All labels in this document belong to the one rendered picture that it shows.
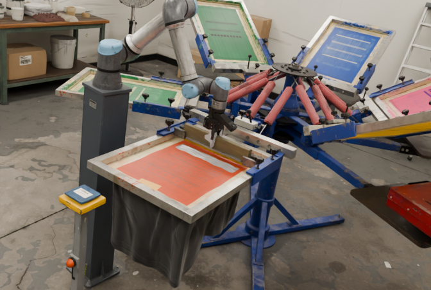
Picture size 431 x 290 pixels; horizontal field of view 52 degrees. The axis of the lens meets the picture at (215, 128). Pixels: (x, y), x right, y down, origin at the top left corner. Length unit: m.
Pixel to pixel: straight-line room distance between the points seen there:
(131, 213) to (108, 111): 0.56
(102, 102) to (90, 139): 0.25
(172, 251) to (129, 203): 0.29
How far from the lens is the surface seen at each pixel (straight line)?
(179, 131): 2.41
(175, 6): 2.11
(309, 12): 6.44
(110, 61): 2.30
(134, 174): 2.05
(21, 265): 3.06
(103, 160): 2.08
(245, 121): 2.52
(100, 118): 2.35
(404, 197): 2.09
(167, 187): 1.98
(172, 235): 2.00
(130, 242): 2.21
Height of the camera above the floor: 1.94
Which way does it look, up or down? 22 degrees down
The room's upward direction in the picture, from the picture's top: 10 degrees clockwise
